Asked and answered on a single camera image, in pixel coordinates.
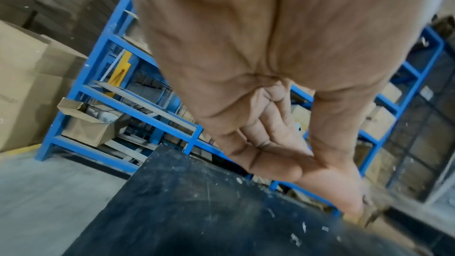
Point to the yellow rack guard post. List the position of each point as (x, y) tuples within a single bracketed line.
[(122, 65)]

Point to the stack of shelved brown boxes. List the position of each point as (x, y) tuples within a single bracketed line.
[(380, 122)]

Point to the wooden shelf plank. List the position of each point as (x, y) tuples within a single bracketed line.
[(142, 103)]

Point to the blue metal storage rack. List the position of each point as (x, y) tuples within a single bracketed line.
[(80, 86)]

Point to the tall brown cardboard box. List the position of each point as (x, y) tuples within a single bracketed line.
[(21, 80)]

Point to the small box low shelf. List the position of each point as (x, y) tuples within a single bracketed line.
[(89, 131)]

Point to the person's left hand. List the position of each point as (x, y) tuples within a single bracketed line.
[(266, 52)]

